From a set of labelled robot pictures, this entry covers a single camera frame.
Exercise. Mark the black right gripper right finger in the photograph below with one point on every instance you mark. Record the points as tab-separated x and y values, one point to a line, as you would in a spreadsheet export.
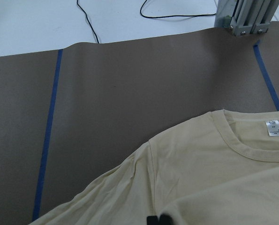
165	218

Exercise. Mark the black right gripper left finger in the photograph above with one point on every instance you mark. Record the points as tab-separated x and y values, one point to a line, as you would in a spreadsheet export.
152	220

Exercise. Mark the cream long-sleeve printed shirt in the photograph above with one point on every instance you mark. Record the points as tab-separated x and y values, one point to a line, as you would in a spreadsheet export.
220	168

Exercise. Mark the aluminium frame post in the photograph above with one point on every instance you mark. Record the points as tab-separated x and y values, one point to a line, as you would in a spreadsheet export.
244	17

